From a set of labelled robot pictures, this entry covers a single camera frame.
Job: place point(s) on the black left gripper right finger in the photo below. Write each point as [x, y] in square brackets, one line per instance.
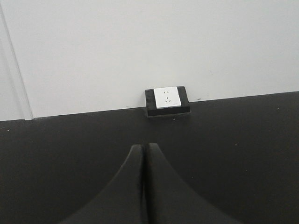
[169, 200]

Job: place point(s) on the black framed white desk socket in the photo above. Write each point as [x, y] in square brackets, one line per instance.
[166, 101]

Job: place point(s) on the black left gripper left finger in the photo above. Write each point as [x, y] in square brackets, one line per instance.
[120, 202]

